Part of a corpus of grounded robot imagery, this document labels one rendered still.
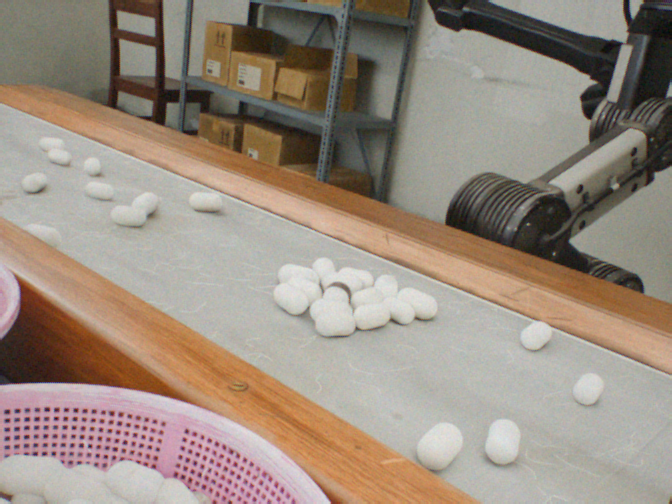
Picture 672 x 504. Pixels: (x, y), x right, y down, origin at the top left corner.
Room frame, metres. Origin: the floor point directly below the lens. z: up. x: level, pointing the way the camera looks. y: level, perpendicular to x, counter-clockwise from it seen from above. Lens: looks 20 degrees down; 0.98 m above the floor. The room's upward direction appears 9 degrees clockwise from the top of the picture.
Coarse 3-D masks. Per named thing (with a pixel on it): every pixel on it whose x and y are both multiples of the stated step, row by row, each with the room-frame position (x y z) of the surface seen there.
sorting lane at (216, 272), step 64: (0, 128) 1.01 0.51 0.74; (64, 192) 0.75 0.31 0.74; (128, 192) 0.79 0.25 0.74; (192, 192) 0.83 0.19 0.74; (128, 256) 0.59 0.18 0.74; (192, 256) 0.61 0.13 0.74; (256, 256) 0.64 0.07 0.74; (320, 256) 0.67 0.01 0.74; (192, 320) 0.48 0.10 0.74; (256, 320) 0.50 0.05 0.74; (448, 320) 0.56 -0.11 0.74; (512, 320) 0.58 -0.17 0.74; (320, 384) 0.41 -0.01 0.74; (384, 384) 0.43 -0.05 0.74; (448, 384) 0.44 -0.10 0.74; (512, 384) 0.46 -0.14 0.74; (640, 384) 0.49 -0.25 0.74; (576, 448) 0.39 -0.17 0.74; (640, 448) 0.40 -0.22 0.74
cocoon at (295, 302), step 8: (280, 288) 0.53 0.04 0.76; (288, 288) 0.53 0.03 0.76; (280, 296) 0.52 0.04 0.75; (288, 296) 0.52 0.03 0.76; (296, 296) 0.51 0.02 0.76; (304, 296) 0.52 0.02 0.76; (280, 304) 0.52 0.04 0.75; (288, 304) 0.51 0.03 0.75; (296, 304) 0.51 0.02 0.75; (304, 304) 0.51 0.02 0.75; (288, 312) 0.52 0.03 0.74; (296, 312) 0.51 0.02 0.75
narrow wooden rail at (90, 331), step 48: (0, 240) 0.52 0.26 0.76; (48, 288) 0.44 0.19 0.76; (96, 288) 0.45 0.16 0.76; (48, 336) 0.43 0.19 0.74; (96, 336) 0.39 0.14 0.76; (144, 336) 0.39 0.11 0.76; (192, 336) 0.41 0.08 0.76; (96, 384) 0.39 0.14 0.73; (144, 384) 0.36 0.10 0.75; (192, 384) 0.35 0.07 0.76; (240, 384) 0.35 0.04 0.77; (288, 432) 0.31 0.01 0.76; (336, 432) 0.32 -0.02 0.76; (192, 480) 0.33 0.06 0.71; (336, 480) 0.28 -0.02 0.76; (384, 480) 0.29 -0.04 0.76; (432, 480) 0.29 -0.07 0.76
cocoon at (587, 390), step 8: (584, 376) 0.46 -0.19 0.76; (592, 376) 0.46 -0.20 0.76; (576, 384) 0.45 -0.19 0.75; (584, 384) 0.45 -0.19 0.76; (592, 384) 0.45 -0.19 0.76; (600, 384) 0.45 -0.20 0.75; (576, 392) 0.44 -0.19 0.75; (584, 392) 0.44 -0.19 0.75; (592, 392) 0.44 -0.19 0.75; (600, 392) 0.45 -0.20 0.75; (584, 400) 0.44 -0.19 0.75; (592, 400) 0.44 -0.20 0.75
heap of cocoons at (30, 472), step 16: (0, 464) 0.28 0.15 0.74; (16, 464) 0.28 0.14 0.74; (32, 464) 0.28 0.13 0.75; (48, 464) 0.28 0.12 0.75; (80, 464) 0.30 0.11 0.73; (128, 464) 0.29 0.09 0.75; (0, 480) 0.28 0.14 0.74; (16, 480) 0.28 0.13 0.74; (32, 480) 0.28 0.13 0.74; (48, 480) 0.28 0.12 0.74; (64, 480) 0.28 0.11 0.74; (80, 480) 0.28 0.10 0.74; (96, 480) 0.29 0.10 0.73; (112, 480) 0.29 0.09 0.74; (128, 480) 0.28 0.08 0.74; (144, 480) 0.28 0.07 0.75; (160, 480) 0.29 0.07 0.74; (176, 480) 0.29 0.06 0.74; (0, 496) 0.28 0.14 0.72; (16, 496) 0.28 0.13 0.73; (32, 496) 0.28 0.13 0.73; (48, 496) 0.27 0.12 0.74; (64, 496) 0.27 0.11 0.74; (80, 496) 0.27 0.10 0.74; (96, 496) 0.27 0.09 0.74; (112, 496) 0.28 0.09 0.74; (128, 496) 0.28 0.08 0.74; (144, 496) 0.28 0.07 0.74; (160, 496) 0.28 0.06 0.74; (176, 496) 0.28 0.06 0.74; (192, 496) 0.28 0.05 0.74
